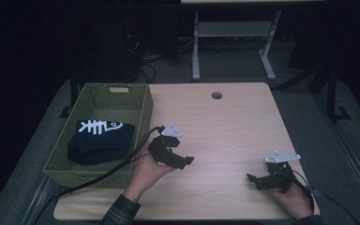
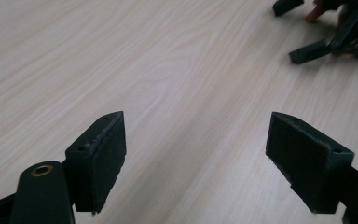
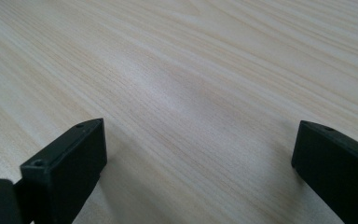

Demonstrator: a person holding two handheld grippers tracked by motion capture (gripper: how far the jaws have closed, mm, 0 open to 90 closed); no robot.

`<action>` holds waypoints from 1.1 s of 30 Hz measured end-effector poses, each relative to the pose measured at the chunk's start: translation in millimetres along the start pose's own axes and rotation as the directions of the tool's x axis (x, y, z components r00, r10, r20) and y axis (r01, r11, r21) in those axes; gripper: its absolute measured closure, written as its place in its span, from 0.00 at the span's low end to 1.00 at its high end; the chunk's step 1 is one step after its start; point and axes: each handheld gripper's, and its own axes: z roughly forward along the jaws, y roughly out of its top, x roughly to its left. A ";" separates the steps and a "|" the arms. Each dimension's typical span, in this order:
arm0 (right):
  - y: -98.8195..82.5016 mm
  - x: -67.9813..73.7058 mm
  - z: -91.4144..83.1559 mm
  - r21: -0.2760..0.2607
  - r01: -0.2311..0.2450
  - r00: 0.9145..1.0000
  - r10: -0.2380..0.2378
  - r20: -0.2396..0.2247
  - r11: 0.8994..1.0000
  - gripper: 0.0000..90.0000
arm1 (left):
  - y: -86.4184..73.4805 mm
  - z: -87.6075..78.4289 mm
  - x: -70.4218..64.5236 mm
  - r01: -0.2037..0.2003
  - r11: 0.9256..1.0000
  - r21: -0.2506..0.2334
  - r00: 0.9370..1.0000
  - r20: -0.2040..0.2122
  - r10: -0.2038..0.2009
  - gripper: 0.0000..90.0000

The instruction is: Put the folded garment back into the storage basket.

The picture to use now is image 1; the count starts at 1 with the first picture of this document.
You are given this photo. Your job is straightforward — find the black metal stand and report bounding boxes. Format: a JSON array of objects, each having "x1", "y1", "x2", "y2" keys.
[
  {"x1": 323, "y1": 59, "x2": 353, "y2": 124},
  {"x1": 58, "y1": 69, "x2": 80, "y2": 119}
]

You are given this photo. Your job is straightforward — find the dark cabinet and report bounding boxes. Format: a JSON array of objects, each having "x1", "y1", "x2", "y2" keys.
[{"x1": 74, "y1": 12, "x2": 141, "y2": 83}]

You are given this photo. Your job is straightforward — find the white metal desk frame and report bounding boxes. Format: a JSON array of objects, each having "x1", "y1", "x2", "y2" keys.
[{"x1": 180, "y1": 0, "x2": 327, "y2": 82}]

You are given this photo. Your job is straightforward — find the tangle of floor cables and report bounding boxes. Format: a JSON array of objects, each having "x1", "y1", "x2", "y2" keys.
[{"x1": 127, "y1": 32, "x2": 198, "y2": 84}]

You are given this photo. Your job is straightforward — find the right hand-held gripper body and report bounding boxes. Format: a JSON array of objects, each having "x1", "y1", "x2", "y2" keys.
[{"x1": 263, "y1": 149, "x2": 302, "y2": 193}]

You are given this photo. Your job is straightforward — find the green woven basket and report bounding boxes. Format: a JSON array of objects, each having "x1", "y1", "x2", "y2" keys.
[{"x1": 42, "y1": 82, "x2": 155, "y2": 190}]

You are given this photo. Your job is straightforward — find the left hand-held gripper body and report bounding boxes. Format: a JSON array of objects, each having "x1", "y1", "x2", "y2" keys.
[{"x1": 147, "y1": 123, "x2": 184, "y2": 167}]

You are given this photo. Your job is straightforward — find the black floor cable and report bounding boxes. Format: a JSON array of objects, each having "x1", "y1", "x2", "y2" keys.
[{"x1": 313, "y1": 187, "x2": 360, "y2": 225}]

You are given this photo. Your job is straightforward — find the metal floor rail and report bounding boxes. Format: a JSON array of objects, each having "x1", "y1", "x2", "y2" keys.
[
  {"x1": 311, "y1": 92, "x2": 360, "y2": 218},
  {"x1": 20, "y1": 174, "x2": 57, "y2": 225}
]

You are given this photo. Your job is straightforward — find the person's left hand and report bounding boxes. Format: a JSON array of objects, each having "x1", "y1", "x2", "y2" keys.
[{"x1": 123, "y1": 142, "x2": 176, "y2": 203}]

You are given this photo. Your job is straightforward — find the person's right hand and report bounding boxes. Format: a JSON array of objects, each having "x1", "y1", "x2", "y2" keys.
[{"x1": 262, "y1": 183, "x2": 314, "y2": 219}]

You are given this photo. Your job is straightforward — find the black garment with fishbone print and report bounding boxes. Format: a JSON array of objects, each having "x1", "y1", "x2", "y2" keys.
[{"x1": 67, "y1": 119, "x2": 137, "y2": 166}]

